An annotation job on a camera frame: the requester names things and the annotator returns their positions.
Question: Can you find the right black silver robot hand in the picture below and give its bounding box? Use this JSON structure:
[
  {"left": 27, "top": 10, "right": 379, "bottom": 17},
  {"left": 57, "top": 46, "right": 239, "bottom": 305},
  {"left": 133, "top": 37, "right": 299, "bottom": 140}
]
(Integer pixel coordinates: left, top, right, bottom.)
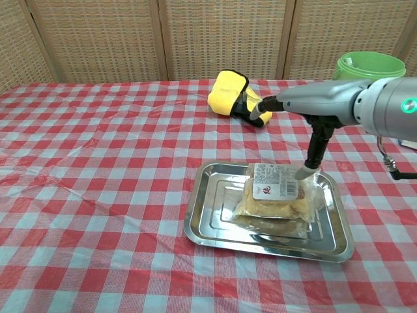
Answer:
[{"left": 250, "top": 79, "right": 373, "bottom": 181}]

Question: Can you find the brown snack packet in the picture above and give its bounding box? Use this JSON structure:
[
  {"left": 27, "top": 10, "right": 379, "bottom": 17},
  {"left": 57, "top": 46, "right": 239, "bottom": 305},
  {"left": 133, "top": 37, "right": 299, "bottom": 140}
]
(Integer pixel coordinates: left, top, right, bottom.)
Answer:
[{"left": 233, "top": 162, "right": 319, "bottom": 233}]

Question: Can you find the silver metal tray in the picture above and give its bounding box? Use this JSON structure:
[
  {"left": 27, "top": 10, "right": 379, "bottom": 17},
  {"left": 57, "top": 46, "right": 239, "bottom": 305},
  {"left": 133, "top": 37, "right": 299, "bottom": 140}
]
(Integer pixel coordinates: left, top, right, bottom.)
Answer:
[{"left": 183, "top": 160, "right": 355, "bottom": 263}]

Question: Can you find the green plastic bucket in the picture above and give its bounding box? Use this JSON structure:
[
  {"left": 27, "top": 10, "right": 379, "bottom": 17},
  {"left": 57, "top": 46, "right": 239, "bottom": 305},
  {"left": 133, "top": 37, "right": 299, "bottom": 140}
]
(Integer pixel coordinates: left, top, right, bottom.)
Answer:
[{"left": 332, "top": 52, "right": 407, "bottom": 81}]

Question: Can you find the yellow black folded cloth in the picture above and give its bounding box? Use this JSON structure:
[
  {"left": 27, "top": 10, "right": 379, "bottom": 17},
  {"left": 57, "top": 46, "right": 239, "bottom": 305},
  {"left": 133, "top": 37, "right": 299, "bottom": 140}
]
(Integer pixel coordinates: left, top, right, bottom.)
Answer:
[{"left": 207, "top": 69, "right": 274, "bottom": 128}]

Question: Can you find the woven wood-framed folding screen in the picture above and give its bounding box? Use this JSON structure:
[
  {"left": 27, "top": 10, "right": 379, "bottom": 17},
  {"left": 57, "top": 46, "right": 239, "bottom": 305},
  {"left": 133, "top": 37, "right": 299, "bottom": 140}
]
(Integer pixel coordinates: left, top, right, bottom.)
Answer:
[{"left": 0, "top": 0, "right": 417, "bottom": 93}]

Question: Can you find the red white checkered tablecloth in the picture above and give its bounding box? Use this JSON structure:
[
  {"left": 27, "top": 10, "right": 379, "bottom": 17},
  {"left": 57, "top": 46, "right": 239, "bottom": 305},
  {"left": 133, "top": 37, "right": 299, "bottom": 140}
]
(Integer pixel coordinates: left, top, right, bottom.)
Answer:
[{"left": 0, "top": 78, "right": 417, "bottom": 313}]

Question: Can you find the metal black wrist cable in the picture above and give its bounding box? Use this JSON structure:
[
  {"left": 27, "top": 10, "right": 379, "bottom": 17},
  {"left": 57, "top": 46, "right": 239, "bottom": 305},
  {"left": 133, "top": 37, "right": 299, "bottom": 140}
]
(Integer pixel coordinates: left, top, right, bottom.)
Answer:
[{"left": 377, "top": 134, "right": 417, "bottom": 181}]

